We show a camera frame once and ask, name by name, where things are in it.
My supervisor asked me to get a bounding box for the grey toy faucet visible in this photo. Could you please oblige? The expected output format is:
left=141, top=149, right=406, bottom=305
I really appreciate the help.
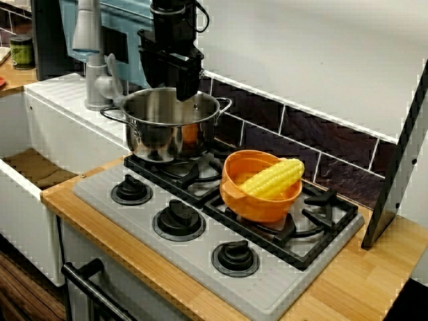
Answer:
left=72, top=0, right=124, bottom=111

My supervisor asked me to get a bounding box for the yellow plastic corn cob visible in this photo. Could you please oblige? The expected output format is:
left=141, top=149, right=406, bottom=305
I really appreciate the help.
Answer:
left=237, top=157, right=306, bottom=201

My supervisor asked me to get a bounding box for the black burner grate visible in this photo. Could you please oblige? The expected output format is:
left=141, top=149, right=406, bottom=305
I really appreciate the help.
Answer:
left=202, top=182, right=359, bottom=272
left=122, top=140, right=241, bottom=210

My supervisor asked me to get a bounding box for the black stove knob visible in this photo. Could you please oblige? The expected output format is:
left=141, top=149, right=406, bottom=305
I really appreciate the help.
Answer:
left=152, top=199, right=207, bottom=242
left=110, top=174, right=154, bottom=206
left=210, top=239, right=261, bottom=278

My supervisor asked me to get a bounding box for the black upright panel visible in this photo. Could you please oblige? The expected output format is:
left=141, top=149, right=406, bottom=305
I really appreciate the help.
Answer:
left=31, top=0, right=70, bottom=81

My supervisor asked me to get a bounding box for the orange plastic pot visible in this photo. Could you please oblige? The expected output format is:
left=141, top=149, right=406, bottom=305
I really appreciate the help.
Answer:
left=219, top=149, right=304, bottom=224

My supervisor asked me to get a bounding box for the black-edged slanted side panel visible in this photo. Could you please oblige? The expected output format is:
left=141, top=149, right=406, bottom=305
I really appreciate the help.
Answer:
left=360, top=58, right=428, bottom=251

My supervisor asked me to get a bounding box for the green can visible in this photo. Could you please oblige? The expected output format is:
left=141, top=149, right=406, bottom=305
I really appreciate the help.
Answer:
left=9, top=35, right=35, bottom=70

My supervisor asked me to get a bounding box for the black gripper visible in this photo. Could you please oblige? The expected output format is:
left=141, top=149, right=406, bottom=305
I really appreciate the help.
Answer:
left=137, top=11, right=205, bottom=102

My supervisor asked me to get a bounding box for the stainless steel pot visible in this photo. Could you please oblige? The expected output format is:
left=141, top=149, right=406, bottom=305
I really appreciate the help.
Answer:
left=100, top=87, right=233, bottom=162

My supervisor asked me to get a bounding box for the dark tile backsplash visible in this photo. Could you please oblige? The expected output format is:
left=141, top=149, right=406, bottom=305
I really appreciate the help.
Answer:
left=197, top=72, right=399, bottom=215

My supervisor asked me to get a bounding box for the teal toy microwave box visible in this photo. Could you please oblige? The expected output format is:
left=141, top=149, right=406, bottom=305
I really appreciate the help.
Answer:
left=58, top=0, right=158, bottom=90

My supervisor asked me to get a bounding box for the white toy sink basin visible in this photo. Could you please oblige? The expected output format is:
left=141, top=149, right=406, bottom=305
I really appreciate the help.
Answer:
left=0, top=72, right=134, bottom=288

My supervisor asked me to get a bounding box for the black oven door handle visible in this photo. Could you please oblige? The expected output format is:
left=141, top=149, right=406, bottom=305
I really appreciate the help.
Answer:
left=61, top=257, right=134, bottom=321

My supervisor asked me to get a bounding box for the grey toy stove panel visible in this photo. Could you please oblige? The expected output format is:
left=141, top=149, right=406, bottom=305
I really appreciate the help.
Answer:
left=72, top=155, right=365, bottom=316

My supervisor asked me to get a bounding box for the toy oven door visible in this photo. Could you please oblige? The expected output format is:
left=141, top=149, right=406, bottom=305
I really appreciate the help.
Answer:
left=60, top=220, right=188, bottom=321

